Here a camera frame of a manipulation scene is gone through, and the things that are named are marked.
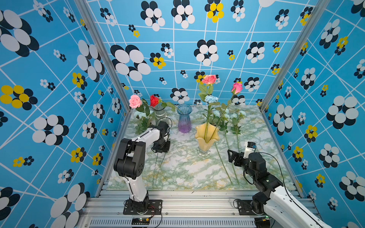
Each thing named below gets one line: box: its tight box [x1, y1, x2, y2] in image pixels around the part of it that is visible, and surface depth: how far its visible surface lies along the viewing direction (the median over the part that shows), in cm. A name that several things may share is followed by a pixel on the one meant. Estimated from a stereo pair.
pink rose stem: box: [128, 94, 151, 117], surface depth 69 cm
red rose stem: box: [150, 94, 177, 113], surface depth 86 cm
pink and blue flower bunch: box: [197, 74, 243, 142], surface depth 81 cm
